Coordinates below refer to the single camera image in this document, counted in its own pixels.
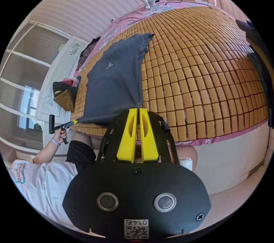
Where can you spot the window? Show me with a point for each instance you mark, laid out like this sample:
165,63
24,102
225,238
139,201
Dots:
21,80

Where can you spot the bed with woven mat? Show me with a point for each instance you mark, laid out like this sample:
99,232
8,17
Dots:
205,71

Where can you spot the pile of clothes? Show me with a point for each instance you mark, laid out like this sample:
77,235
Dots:
65,95

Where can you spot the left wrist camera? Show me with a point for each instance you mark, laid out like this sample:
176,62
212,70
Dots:
51,123

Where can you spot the gray short sleeve shirt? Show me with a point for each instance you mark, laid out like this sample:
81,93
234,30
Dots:
115,80

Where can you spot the white cupboard with flower print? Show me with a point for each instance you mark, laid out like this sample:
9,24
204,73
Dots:
62,69

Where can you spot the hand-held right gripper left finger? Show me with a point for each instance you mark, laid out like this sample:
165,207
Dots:
126,140

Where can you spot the person's body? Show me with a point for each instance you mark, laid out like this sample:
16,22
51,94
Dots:
53,183

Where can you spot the dark floral garment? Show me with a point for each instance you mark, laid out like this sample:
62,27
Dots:
86,53

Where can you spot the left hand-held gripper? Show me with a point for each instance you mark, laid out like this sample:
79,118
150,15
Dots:
63,128

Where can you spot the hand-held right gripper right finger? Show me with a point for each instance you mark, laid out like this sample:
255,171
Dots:
149,142

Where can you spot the person's left forearm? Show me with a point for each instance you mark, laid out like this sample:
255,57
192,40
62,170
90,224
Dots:
46,152

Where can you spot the person's left hand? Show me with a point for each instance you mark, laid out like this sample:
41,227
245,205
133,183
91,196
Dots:
60,136

